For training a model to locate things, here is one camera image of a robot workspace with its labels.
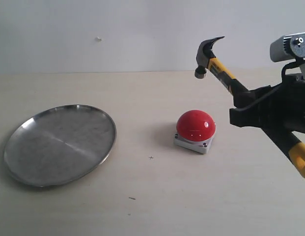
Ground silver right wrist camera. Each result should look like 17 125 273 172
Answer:
270 32 305 62

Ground grey button base box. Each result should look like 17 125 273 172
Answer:
173 122 217 154

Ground red dome push button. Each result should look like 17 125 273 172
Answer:
176 110 216 142

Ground round stainless steel plate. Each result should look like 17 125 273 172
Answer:
3 104 117 187

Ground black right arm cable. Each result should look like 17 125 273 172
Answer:
281 60 305 82

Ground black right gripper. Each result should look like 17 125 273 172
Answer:
229 58 305 134

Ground black yellow claw hammer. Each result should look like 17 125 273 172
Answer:
194 37 305 178

